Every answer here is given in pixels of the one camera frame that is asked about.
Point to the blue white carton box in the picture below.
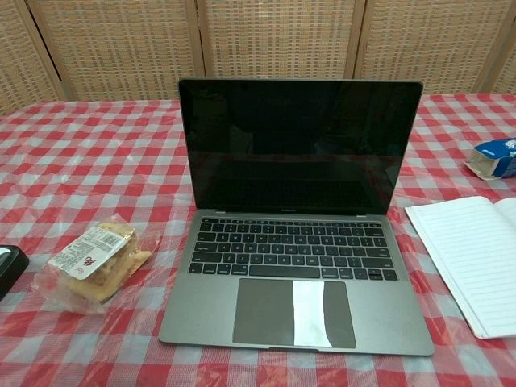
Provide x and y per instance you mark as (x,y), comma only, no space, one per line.
(493,159)

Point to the open white lined notebook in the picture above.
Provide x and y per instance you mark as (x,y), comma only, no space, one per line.
(467,262)

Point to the packaged bread with label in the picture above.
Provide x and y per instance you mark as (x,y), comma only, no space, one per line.
(96,262)

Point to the silver laptop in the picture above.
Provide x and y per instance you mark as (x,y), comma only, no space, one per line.
(282,250)

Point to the black box device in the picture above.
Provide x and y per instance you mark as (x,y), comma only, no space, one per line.
(8,266)

